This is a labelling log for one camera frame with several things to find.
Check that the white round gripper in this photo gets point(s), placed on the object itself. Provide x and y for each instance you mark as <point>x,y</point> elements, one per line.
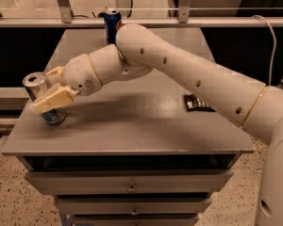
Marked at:
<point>80,73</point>

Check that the silver blue redbull can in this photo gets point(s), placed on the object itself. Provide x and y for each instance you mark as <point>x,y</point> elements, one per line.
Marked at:
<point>36,84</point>

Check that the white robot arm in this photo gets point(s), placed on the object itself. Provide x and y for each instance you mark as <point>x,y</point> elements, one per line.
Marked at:
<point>254,106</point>

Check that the blue pepsi can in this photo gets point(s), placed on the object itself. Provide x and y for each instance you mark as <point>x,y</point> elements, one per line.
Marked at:
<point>113,22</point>

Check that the black rxbar chocolate wrapper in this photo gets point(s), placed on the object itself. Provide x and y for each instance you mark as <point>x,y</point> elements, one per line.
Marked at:
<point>193,103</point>

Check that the top grey drawer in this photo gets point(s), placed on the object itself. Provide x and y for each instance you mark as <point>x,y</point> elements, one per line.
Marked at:
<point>129,182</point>

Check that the grey drawer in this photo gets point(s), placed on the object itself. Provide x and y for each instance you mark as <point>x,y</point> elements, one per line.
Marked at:
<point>144,220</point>
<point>137,205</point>
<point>129,182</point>

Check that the grey drawer cabinet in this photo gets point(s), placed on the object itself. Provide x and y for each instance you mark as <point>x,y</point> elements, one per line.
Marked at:
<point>141,124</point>

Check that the bottom grey drawer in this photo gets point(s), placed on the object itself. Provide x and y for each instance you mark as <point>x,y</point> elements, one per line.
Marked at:
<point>144,220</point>

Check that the middle grey drawer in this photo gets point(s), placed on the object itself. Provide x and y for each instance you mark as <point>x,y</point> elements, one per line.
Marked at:
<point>137,205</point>

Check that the metal railing frame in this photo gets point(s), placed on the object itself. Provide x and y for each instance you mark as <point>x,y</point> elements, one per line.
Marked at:
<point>151,13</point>

